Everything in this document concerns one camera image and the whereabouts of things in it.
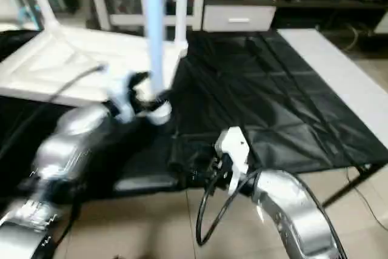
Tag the white plastic table top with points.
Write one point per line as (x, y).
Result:
(79, 59)

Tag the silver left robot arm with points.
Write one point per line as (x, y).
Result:
(66, 150)

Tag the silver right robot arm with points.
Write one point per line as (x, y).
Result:
(291, 210)

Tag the black work mat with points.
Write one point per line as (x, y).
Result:
(254, 101)

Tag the white drawer unit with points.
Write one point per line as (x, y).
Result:
(239, 17)

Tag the black tripod leg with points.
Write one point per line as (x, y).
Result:
(354, 186)

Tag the white low cabinet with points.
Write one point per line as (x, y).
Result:
(382, 25)

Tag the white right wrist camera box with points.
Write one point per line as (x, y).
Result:
(233, 147)

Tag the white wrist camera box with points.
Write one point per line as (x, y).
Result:
(118, 92)
(233, 147)

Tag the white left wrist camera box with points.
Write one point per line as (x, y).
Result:
(118, 92)

